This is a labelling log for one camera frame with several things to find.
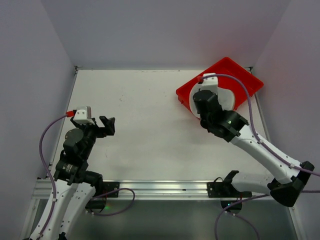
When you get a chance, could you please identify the purple cable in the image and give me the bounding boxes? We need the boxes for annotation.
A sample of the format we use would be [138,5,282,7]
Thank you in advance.
[39,111,76,238]
[199,73,320,240]

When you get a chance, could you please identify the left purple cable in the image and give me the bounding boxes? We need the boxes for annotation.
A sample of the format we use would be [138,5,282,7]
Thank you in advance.
[39,111,76,238]

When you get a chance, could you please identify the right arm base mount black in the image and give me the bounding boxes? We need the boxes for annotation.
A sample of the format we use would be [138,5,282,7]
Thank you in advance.
[206,176,253,209]

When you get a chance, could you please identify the red plastic tray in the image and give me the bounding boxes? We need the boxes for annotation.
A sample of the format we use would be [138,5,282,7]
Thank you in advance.
[175,57,264,113]

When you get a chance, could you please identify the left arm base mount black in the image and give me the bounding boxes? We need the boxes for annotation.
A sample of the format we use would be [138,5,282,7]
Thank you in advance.
[85,181,120,213]

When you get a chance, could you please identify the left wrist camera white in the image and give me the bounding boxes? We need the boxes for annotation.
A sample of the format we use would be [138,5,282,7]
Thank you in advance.
[73,106,94,125]

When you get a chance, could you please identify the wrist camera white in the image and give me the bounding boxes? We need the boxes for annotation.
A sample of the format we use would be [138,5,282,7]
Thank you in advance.
[197,73,219,93]
[73,106,94,125]

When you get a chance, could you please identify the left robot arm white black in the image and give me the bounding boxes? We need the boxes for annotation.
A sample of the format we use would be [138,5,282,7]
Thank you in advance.
[29,116,115,240]

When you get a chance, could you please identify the aluminium mounting rail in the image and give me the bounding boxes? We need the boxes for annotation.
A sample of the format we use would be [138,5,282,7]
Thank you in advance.
[32,178,296,201]

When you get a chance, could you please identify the white mesh laundry bag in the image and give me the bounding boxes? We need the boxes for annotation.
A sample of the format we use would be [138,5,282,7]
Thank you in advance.
[189,77,236,119]

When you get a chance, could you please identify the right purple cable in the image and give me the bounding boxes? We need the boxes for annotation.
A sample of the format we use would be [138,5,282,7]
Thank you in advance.
[199,73,320,240]

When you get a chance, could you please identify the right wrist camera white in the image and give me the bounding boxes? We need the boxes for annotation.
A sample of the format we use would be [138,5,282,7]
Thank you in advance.
[197,73,219,93]

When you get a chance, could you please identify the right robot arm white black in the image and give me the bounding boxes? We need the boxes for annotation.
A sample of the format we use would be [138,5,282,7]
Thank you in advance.
[192,90,315,207]

